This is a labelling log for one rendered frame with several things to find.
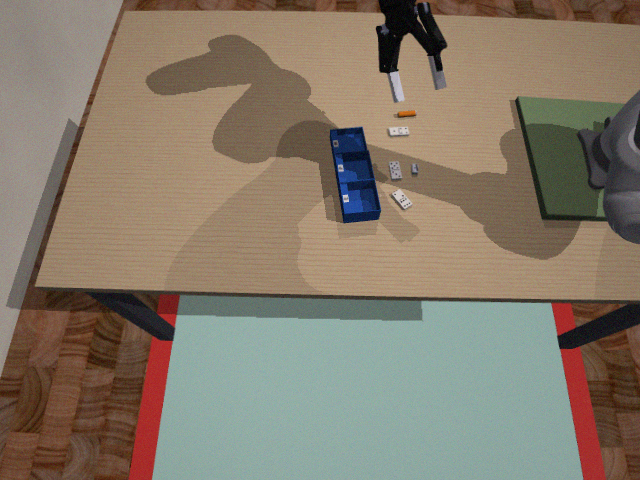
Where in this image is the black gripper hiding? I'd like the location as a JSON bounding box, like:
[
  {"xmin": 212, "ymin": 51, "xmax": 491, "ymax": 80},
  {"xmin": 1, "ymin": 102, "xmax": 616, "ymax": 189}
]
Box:
[{"xmin": 376, "ymin": 0, "xmax": 447, "ymax": 103}]

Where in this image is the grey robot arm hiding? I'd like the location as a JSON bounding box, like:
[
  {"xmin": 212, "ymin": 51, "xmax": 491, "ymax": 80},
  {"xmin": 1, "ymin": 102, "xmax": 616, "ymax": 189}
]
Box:
[{"xmin": 577, "ymin": 90, "xmax": 640, "ymax": 244}]

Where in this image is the blue three-compartment bin rack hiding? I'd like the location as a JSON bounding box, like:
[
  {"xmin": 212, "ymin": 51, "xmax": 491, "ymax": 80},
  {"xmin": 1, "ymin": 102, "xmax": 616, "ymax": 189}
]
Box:
[{"xmin": 330, "ymin": 127, "xmax": 381, "ymax": 223}]

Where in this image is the white domino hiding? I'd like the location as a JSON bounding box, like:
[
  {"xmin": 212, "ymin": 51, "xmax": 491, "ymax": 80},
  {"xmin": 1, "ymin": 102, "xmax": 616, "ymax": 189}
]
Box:
[
  {"xmin": 391, "ymin": 189, "xmax": 413, "ymax": 210},
  {"xmin": 389, "ymin": 161, "xmax": 402, "ymax": 180},
  {"xmin": 389, "ymin": 127, "xmax": 409, "ymax": 137}
]

